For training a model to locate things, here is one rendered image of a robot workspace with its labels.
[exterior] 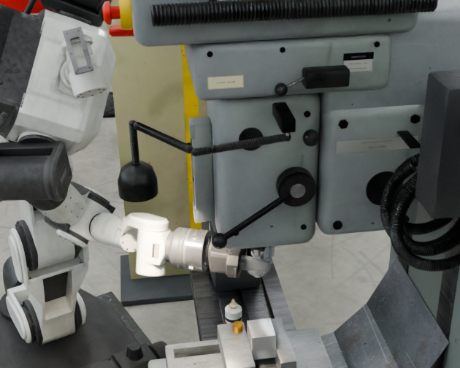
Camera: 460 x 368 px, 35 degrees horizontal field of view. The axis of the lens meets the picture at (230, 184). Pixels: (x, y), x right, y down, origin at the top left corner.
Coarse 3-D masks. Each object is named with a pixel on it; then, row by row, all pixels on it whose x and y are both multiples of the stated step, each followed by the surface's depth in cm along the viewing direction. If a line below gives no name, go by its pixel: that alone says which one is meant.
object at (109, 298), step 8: (96, 296) 283; (104, 296) 283; (112, 296) 283; (112, 304) 278; (120, 304) 278; (120, 312) 274; (128, 320) 270; (128, 328) 266; (136, 328) 266; (136, 336) 262; (144, 336) 262
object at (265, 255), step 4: (248, 252) 152; (264, 252) 151; (268, 252) 152; (252, 256) 152; (256, 256) 151; (260, 256) 151; (264, 256) 152; (268, 256) 153; (268, 260) 153; (248, 272) 154; (252, 272) 153; (256, 272) 153; (260, 272) 153; (264, 272) 153
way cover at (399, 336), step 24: (384, 288) 179; (408, 288) 170; (360, 312) 184; (384, 312) 175; (408, 312) 167; (336, 336) 185; (384, 336) 172; (408, 336) 164; (432, 336) 156; (336, 360) 178; (360, 360) 173; (384, 360) 168; (408, 360) 161; (432, 360) 153
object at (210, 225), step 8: (208, 224) 194; (216, 232) 186; (216, 272) 191; (216, 280) 192; (224, 280) 193; (232, 280) 193; (240, 280) 194; (248, 280) 194; (256, 280) 195; (216, 288) 194; (224, 288) 194; (232, 288) 194; (240, 288) 195
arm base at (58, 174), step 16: (0, 144) 152; (16, 144) 152; (32, 144) 151; (48, 144) 151; (64, 144) 152; (48, 160) 147; (64, 160) 152; (48, 176) 145; (64, 176) 151; (48, 192) 146; (64, 192) 151
